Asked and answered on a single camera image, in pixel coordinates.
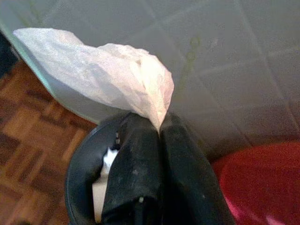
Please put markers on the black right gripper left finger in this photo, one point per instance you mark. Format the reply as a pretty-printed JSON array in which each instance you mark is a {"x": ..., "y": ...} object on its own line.
[{"x": 136, "y": 175}]

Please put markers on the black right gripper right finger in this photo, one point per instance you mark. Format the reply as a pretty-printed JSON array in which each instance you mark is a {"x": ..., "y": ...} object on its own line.
[{"x": 187, "y": 187}]

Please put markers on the white tissue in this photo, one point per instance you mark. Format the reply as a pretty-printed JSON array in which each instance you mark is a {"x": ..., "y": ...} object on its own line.
[{"x": 105, "y": 72}]

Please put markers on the black round waste bin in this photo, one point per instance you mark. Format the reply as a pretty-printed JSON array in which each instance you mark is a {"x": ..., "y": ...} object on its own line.
[{"x": 79, "y": 164}]

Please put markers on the red plastic basin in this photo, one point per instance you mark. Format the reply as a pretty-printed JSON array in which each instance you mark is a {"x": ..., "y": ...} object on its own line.
[{"x": 262, "y": 182}]

